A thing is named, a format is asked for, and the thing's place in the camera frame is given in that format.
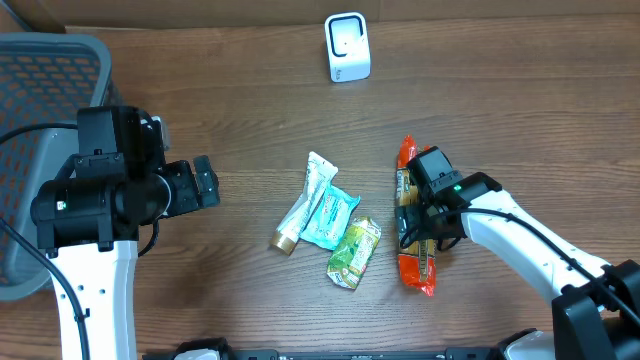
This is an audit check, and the white tube gold cap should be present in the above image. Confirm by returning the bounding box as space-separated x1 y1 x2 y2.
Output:
270 151 339 256

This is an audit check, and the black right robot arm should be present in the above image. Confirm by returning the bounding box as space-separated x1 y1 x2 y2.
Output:
395 146 639 360

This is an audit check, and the white barcode scanner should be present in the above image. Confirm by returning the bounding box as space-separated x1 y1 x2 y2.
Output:
324 12 371 83

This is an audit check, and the orange spaghetti packet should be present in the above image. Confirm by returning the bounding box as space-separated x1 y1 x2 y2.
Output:
394 135 436 296

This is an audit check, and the green tea packet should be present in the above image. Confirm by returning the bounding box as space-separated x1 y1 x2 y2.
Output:
326 216 381 290

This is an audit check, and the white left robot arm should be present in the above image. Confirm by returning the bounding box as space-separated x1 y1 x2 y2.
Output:
31 106 220 359

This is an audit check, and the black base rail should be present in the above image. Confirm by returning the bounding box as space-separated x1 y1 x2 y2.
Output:
142 337 556 360

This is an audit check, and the teal snack packet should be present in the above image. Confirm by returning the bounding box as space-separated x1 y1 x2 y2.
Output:
301 184 361 251

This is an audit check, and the grey plastic mesh basket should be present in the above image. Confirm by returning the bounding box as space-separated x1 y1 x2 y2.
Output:
0 32 124 303

